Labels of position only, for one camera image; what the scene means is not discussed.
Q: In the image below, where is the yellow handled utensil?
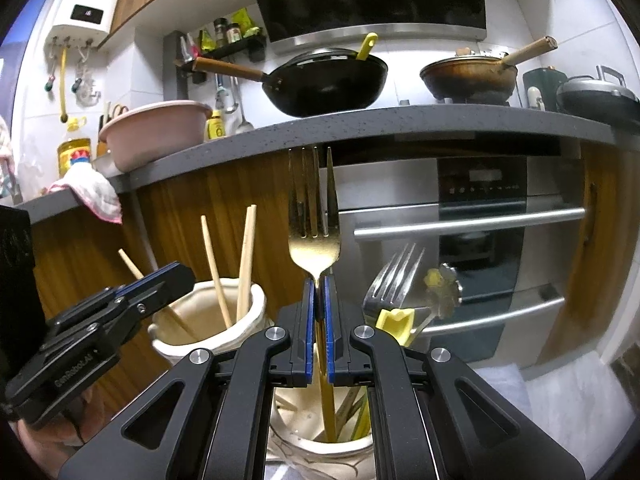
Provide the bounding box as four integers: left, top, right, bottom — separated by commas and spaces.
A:
375, 308, 417, 346

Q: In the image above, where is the grey electric cooker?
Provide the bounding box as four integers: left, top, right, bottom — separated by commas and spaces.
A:
556, 65, 640, 123

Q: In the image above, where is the small yellow bottle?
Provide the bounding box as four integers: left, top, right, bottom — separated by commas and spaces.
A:
205, 110, 226, 142

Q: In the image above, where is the metal ladle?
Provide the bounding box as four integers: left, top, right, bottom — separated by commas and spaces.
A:
232, 77, 255, 133

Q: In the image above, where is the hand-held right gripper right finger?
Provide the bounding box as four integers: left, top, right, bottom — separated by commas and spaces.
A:
324, 275, 587, 480

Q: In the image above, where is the brown wok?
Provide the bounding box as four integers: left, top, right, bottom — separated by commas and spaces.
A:
419, 52, 518, 103

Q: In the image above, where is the wooden base cabinet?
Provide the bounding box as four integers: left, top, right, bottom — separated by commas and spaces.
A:
537, 142, 640, 367
30, 152, 341, 386

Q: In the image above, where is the black wok wooden handle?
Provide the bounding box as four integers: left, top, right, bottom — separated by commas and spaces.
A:
172, 47, 391, 118

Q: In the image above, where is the person's left hand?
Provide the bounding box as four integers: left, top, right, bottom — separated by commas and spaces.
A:
10, 375, 123, 471

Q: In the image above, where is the ornate silver spoon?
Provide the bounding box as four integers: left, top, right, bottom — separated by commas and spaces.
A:
409, 261, 464, 343

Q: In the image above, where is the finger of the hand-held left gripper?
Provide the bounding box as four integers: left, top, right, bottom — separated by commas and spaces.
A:
114, 279, 196, 334
117, 261, 197, 298

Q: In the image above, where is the hanging metal utensil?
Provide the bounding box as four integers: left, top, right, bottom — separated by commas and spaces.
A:
215, 74, 236, 113

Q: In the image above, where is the yellow spatula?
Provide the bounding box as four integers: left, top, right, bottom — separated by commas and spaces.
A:
355, 32, 379, 61

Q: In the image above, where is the gold fork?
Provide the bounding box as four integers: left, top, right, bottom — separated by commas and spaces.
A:
287, 146, 342, 445

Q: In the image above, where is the silver fork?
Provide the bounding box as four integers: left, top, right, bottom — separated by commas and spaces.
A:
362, 242, 426, 332

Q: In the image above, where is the yellow oil bottle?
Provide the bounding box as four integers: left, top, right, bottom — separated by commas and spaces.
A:
56, 116, 93, 178

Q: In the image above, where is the green kettle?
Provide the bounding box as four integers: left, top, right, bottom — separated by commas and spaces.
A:
522, 66, 568, 112

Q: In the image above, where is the yellow green packet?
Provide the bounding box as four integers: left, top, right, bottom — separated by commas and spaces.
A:
231, 8, 263, 38

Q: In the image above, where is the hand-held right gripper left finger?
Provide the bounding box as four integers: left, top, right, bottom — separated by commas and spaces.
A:
57, 279, 318, 480

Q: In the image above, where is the knife block with scissors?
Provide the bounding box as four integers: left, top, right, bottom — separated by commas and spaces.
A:
96, 101, 130, 156

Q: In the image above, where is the pink basin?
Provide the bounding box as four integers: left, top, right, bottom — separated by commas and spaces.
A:
98, 100, 213, 173

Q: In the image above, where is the stainless steel oven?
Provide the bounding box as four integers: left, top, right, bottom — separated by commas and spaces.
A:
327, 152, 588, 376

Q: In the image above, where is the pink white cloth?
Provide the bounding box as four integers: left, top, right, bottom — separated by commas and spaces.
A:
47, 162, 123, 225

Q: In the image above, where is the cream ceramic utensil holder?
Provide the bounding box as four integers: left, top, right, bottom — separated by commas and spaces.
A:
265, 385, 376, 480
147, 277, 276, 366

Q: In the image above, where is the black spice rack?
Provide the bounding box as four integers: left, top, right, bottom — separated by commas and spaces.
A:
162, 30, 268, 101

